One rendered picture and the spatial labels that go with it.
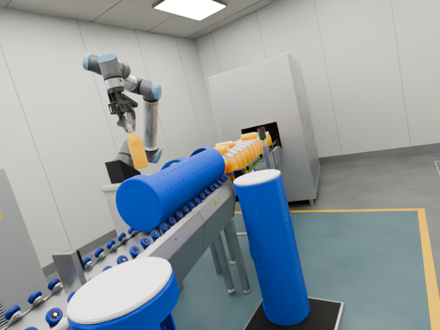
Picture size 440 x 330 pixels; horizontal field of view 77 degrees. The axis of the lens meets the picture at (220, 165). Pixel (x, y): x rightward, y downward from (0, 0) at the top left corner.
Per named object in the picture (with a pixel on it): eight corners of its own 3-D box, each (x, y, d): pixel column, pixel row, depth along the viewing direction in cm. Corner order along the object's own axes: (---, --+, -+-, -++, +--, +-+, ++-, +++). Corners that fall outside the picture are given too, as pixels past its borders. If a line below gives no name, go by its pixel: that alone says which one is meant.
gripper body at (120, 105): (110, 116, 136) (103, 91, 134) (122, 114, 144) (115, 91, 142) (122, 112, 133) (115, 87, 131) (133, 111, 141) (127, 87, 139)
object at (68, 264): (65, 293, 102) (51, 255, 100) (74, 286, 106) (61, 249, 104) (84, 294, 98) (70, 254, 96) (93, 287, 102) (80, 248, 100)
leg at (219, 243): (227, 293, 232) (208, 224, 222) (229, 289, 237) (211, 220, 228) (233, 294, 230) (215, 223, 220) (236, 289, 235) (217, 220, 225)
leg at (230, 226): (243, 294, 226) (224, 222, 217) (245, 289, 232) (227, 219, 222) (249, 294, 224) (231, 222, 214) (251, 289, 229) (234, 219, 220)
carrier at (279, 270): (305, 291, 189) (263, 298, 193) (278, 167, 175) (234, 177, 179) (315, 323, 161) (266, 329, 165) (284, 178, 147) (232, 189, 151)
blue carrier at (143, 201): (125, 235, 145) (107, 183, 141) (198, 184, 224) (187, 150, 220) (169, 230, 134) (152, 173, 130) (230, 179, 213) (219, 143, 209)
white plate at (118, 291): (74, 340, 57) (76, 345, 58) (188, 273, 73) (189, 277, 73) (60, 292, 80) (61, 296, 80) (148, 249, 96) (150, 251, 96)
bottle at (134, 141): (135, 167, 148) (125, 133, 145) (148, 164, 150) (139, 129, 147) (134, 169, 141) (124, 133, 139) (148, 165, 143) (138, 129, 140)
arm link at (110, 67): (119, 53, 139) (110, 49, 129) (127, 78, 141) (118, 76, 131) (102, 58, 140) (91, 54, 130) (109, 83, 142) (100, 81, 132)
